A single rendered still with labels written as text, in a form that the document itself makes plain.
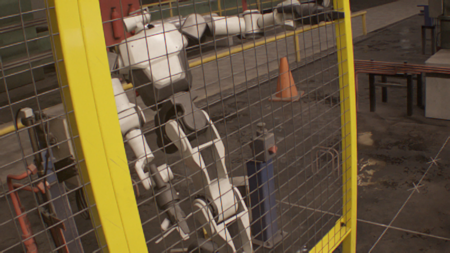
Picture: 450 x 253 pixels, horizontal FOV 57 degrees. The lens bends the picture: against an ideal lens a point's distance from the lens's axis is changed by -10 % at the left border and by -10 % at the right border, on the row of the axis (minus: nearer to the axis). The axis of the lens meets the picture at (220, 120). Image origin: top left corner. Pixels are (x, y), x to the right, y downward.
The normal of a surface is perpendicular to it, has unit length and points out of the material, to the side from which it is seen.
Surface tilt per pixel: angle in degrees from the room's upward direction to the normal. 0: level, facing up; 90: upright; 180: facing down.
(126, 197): 90
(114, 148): 90
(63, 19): 90
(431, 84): 90
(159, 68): 60
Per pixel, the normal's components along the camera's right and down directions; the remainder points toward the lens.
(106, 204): 0.76, 0.11
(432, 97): -0.64, 0.31
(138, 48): 0.19, -0.26
